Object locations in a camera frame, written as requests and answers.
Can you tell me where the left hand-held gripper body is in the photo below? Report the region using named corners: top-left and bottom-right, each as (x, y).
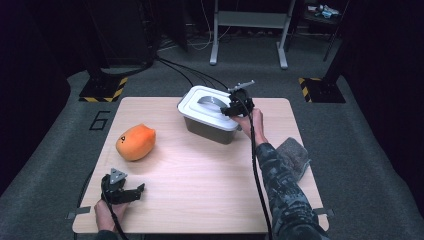
top-left (100, 167), bottom-right (129, 205)

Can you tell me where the right hand-held gripper black cable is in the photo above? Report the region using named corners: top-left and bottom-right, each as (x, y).
top-left (238, 95), bottom-right (275, 240)

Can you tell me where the left hand-held gripper black cable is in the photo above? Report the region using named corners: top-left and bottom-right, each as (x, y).
top-left (101, 176), bottom-right (130, 240)

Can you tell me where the black cabinet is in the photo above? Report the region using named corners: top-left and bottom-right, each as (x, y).
top-left (84, 0), bottom-right (158, 68)

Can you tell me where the black tape floor marking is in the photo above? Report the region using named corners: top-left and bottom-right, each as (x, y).
top-left (89, 110), bottom-right (111, 131)

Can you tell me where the person's right hand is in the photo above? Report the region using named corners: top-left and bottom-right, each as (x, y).
top-left (232, 108), bottom-right (269, 146)

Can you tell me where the grey cloth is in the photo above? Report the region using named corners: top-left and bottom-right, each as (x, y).
top-left (275, 136), bottom-right (312, 183)

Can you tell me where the white cable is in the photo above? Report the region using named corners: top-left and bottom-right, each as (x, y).
top-left (186, 0), bottom-right (233, 52)

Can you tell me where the grey tape piece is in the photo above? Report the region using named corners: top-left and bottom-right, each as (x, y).
top-left (314, 207), bottom-right (335, 218)
top-left (65, 205), bottom-right (92, 220)

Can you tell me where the orange plush toy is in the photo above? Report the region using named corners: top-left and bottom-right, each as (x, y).
top-left (115, 123), bottom-right (157, 162)

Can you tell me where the grey clear storage box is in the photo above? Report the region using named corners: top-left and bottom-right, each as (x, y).
top-left (183, 114), bottom-right (243, 145)

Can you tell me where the black stand post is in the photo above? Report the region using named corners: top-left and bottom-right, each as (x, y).
top-left (323, 0), bottom-right (351, 88)
top-left (83, 0), bottom-right (112, 85)

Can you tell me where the dark curtain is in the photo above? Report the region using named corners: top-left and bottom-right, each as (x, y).
top-left (0, 0), bottom-right (73, 198)
top-left (343, 0), bottom-right (424, 218)

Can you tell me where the black rack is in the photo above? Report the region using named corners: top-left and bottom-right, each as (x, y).
top-left (293, 0), bottom-right (351, 63)

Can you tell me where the black floor cable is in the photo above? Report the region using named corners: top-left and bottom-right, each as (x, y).
top-left (156, 57), bottom-right (195, 88)
top-left (159, 57), bottom-right (216, 90)
top-left (159, 57), bottom-right (231, 92)

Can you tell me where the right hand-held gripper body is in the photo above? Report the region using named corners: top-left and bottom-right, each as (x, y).
top-left (227, 79), bottom-right (256, 118)

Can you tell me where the pile of small items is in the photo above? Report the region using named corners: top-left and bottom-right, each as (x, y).
top-left (306, 3), bottom-right (341, 20)

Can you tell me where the white metal desk frame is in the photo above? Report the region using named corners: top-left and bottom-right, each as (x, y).
top-left (209, 0), bottom-right (297, 70)

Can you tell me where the black yellow striped base plate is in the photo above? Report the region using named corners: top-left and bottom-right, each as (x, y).
top-left (78, 76), bottom-right (129, 103)
top-left (298, 77), bottom-right (347, 104)

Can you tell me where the white box lid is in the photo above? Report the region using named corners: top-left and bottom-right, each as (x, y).
top-left (177, 85), bottom-right (242, 132)

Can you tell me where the person's left hand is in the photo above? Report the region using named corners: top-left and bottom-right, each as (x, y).
top-left (94, 199), bottom-right (129, 232)

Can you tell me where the hand-held gripper black cable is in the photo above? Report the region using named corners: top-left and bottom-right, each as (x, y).
top-left (238, 95), bottom-right (275, 240)
top-left (101, 176), bottom-right (130, 240)

